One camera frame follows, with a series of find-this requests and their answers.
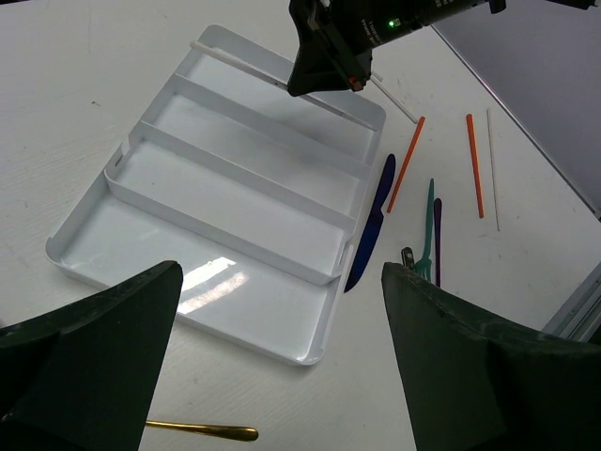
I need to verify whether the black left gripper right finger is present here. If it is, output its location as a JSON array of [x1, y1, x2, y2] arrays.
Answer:
[[381, 262, 600, 450]]

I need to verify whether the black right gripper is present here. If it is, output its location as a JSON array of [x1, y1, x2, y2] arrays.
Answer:
[[287, 0, 483, 97]]

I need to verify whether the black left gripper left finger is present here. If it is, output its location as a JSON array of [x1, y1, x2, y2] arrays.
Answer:
[[1, 260, 183, 450]]

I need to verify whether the white chopstick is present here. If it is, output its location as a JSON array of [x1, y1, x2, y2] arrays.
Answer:
[[485, 108, 501, 233], [190, 40, 419, 131]]

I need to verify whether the orange chopstick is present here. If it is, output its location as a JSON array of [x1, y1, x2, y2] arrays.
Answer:
[[466, 114, 485, 219], [387, 117, 426, 213]]

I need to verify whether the teal plastic fork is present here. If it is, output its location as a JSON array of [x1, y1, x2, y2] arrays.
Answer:
[[415, 179, 435, 282]]

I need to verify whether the white divided cutlery tray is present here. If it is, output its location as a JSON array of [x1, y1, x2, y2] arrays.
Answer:
[[45, 24, 386, 365]]

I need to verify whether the gold fork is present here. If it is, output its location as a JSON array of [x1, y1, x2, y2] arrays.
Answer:
[[146, 420, 259, 443]]

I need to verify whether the iridescent blue knife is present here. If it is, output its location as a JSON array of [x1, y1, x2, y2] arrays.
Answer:
[[344, 154, 396, 293]]

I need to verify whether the iridescent purple fork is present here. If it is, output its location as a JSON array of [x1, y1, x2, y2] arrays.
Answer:
[[434, 198, 442, 288]]

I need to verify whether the aluminium table rail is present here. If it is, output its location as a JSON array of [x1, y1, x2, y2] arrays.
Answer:
[[543, 265, 600, 344]]

